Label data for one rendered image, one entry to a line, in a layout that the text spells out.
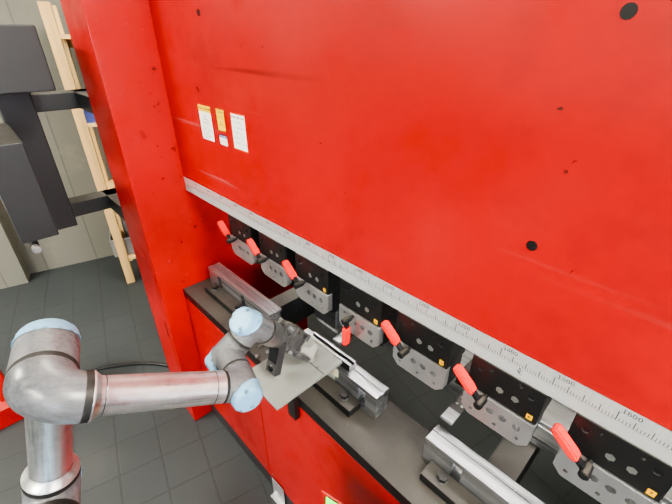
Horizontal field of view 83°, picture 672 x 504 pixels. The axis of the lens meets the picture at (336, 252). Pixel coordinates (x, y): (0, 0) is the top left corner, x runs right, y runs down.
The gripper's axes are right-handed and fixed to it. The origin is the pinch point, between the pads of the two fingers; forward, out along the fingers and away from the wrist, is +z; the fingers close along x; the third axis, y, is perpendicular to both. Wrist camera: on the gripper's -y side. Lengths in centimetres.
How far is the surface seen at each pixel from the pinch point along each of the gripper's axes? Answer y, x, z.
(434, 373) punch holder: 17.2, -42.6, -12.6
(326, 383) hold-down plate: -4.1, -6.5, 9.7
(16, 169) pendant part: -1, 99, -67
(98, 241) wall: -44, 321, 71
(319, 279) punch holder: 22.6, -2.0, -18.7
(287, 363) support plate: -4.8, 2.2, -3.4
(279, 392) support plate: -11.6, -5.1, -9.2
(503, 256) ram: 40, -52, -41
